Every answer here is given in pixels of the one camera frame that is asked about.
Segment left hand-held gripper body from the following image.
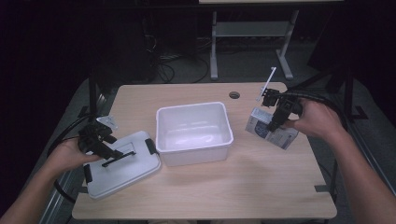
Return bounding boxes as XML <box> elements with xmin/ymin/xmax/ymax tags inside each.
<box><xmin>77</xmin><ymin>115</ymin><xmax>120</xmax><ymax>157</ymax></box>

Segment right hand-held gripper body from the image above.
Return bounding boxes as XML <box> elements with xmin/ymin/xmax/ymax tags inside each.
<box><xmin>255</xmin><ymin>66</ymin><xmax>304</xmax><ymax>123</ymax></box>

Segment white and blue carton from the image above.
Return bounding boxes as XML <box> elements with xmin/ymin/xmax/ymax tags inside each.
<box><xmin>245</xmin><ymin>106</ymin><xmax>300</xmax><ymax>151</ymax></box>

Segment white lid with black handle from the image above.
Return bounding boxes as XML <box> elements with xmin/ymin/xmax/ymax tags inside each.
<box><xmin>82</xmin><ymin>130</ymin><xmax>163</xmax><ymax>201</ymax></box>

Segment white plastic storage box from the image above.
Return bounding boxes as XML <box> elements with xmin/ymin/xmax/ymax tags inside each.
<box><xmin>155</xmin><ymin>101</ymin><xmax>235</xmax><ymax>168</ymax></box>

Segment person's left hand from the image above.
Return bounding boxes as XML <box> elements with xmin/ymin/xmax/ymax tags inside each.
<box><xmin>46</xmin><ymin>135</ymin><xmax>103</xmax><ymax>181</ymax></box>

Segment person's right hand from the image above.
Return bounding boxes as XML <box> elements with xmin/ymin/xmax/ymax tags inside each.
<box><xmin>282</xmin><ymin>98</ymin><xmax>347</xmax><ymax>142</ymax></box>

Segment black metal stand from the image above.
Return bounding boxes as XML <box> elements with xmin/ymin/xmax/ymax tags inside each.
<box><xmin>77</xmin><ymin>70</ymin><xmax>105</xmax><ymax>123</ymax></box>
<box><xmin>289</xmin><ymin>61</ymin><xmax>370</xmax><ymax>123</ymax></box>

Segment left hand-held gripper black cable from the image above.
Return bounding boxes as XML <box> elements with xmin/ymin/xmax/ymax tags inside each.
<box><xmin>46</xmin><ymin>114</ymin><xmax>95</xmax><ymax>205</ymax></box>

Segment hand-held gripper black cable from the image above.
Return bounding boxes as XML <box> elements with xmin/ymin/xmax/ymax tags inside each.
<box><xmin>46</xmin><ymin>114</ymin><xmax>95</xmax><ymax>205</ymax></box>
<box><xmin>279</xmin><ymin>88</ymin><xmax>349</xmax><ymax>129</ymax></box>

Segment right hand-held gripper black cable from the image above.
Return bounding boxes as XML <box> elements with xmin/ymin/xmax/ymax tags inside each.
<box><xmin>279</xmin><ymin>88</ymin><xmax>349</xmax><ymax>129</ymax></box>

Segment grey metal desk frame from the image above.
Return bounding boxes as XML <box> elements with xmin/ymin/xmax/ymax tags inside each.
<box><xmin>199</xmin><ymin>0</ymin><xmax>344</xmax><ymax>81</ymax></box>

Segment black floor cables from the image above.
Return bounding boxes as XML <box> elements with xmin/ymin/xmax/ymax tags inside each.
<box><xmin>143</xmin><ymin>33</ymin><xmax>210</xmax><ymax>85</ymax></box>

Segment aluminium frame rail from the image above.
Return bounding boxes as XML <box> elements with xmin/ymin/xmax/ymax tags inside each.
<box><xmin>330</xmin><ymin>92</ymin><xmax>396</xmax><ymax>217</ymax></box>

